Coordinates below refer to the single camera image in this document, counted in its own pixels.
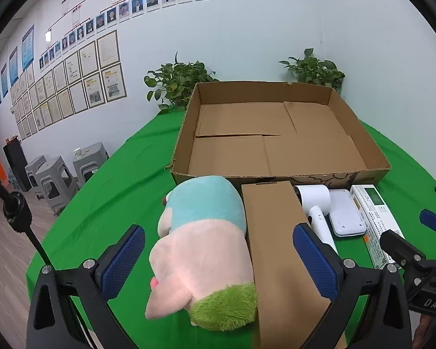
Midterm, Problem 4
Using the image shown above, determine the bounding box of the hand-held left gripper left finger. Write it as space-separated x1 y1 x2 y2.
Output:
25 224 146 349

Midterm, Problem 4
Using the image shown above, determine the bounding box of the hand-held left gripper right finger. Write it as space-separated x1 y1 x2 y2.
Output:
292 223 413 349

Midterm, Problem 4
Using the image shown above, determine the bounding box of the small brown cardboard box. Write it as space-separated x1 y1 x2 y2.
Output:
241 181 347 349

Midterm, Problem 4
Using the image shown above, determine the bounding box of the white electronic device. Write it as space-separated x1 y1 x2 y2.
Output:
327 189 367 238

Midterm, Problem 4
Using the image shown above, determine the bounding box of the white hair dryer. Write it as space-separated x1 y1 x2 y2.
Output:
294 185 339 259

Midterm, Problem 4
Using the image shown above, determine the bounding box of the pink and teal plush toy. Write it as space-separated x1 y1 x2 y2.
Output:
145 175 258 331

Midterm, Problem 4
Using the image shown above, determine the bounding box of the large cardboard box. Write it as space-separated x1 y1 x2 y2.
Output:
170 81 392 190

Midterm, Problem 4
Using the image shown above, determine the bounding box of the long white box green label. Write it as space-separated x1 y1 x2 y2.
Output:
350 185 405 270

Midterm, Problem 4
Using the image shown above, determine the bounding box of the green tablecloth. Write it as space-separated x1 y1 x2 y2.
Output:
25 111 436 349

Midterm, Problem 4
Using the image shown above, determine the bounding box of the grey plastic stool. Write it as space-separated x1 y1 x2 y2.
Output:
34 156 78 216
25 155 48 199
73 142 110 186

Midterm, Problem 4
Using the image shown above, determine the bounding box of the black cabinet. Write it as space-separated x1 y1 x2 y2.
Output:
3 140 31 192

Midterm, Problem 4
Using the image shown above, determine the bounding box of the bushy potted green plant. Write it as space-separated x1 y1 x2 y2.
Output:
143 51 219 114

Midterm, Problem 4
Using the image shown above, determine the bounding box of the potted green plant brown pot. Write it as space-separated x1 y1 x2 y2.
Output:
278 48 346 95

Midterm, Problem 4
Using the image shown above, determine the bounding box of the wall of framed certificates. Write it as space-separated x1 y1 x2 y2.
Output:
9 29 128 140

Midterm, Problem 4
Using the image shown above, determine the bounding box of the row of blue wall notices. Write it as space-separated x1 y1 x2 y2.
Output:
0 25 35 120

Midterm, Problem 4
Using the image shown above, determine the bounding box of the wall chart of portrait photos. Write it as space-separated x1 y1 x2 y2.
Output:
38 0 211 71

